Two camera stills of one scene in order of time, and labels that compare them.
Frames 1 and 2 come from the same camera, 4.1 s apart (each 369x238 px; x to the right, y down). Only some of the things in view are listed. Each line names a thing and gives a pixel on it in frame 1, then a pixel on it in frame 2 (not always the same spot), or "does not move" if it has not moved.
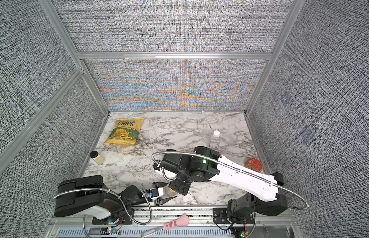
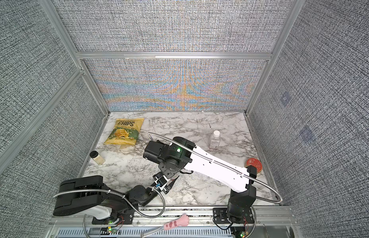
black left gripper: (161, 201) -> (168, 186)
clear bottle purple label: (215, 142) does not move
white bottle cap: (216, 133) does not move
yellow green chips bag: (125, 131) does not move
